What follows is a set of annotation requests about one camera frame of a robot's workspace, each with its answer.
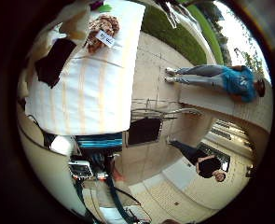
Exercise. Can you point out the blue striped box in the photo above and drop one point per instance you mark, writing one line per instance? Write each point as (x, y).
(99, 141)

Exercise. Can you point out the white tablecloth with yellow stripes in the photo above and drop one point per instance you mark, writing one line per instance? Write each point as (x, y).
(93, 90)

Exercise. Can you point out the open laptop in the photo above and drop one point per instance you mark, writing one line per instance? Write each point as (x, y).
(80, 169)

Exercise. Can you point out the person in black shirt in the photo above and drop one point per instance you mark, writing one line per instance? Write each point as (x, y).
(207, 165)

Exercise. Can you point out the brown plush toy with tag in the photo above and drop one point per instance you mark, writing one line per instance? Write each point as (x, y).
(104, 26)

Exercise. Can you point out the person in blue shirt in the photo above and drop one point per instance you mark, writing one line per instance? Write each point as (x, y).
(236, 81)

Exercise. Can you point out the black metal frame chair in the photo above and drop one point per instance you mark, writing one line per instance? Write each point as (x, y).
(144, 130)

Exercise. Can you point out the low stone wall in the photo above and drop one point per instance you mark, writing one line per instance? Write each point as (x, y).
(236, 112)

